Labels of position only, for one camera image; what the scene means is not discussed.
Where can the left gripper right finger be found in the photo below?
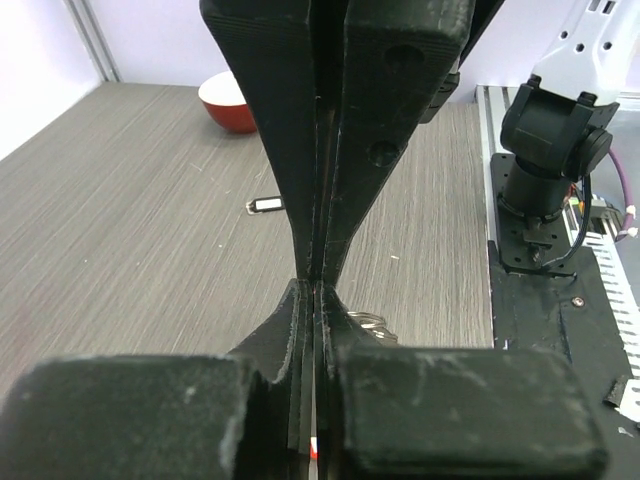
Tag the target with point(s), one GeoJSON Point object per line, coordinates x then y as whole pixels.
{"type": "Point", "coordinates": [432, 413]}

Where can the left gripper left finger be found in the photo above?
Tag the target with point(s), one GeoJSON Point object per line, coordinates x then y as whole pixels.
{"type": "Point", "coordinates": [245, 414]}

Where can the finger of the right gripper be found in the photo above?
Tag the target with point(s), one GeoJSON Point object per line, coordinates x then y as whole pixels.
{"type": "Point", "coordinates": [267, 45]}
{"type": "Point", "coordinates": [386, 67]}

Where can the red capped key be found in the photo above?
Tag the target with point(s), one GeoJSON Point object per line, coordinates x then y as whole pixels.
{"type": "Point", "coordinates": [313, 448]}

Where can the grey keyring holder red handle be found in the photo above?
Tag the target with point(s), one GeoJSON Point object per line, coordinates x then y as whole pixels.
{"type": "Point", "coordinates": [375, 326]}

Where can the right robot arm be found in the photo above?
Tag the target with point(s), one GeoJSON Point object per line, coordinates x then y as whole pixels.
{"type": "Point", "coordinates": [556, 126]}

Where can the white brown bowl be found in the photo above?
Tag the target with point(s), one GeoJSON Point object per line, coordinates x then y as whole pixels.
{"type": "Point", "coordinates": [226, 105]}

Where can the black key fob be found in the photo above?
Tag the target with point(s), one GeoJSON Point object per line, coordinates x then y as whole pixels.
{"type": "Point", "coordinates": [264, 205]}

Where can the right aluminium frame post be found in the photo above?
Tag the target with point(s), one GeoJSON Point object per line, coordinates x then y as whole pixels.
{"type": "Point", "coordinates": [93, 39]}

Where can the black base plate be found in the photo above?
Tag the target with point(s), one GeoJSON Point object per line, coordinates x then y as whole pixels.
{"type": "Point", "coordinates": [565, 310]}

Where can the slotted cable duct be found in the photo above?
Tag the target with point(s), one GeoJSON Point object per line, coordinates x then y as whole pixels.
{"type": "Point", "coordinates": [601, 239]}

